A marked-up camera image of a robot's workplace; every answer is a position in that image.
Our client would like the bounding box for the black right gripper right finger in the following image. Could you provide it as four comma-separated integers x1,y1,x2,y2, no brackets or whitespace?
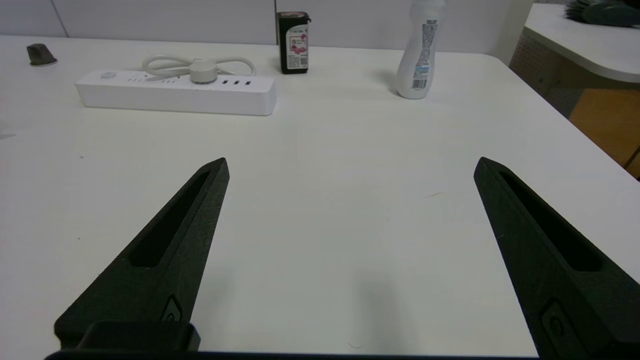
473,156,640,360

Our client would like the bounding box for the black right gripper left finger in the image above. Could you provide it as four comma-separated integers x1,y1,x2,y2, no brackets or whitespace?
54,157,231,352

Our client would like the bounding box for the white power strip with cable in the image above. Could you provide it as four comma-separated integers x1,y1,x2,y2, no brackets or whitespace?
75,55,277,117

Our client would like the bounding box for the white neighbouring table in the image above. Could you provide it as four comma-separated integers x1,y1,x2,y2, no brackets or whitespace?
509,2,640,119

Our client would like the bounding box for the white plastic bottle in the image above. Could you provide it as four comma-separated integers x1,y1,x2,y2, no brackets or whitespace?
396,0,447,100

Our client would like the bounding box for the dark coffee capsule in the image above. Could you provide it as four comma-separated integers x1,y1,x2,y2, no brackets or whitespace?
26,43,58,67

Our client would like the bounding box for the black wicker basket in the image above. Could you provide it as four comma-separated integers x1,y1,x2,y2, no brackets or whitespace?
565,0,640,27

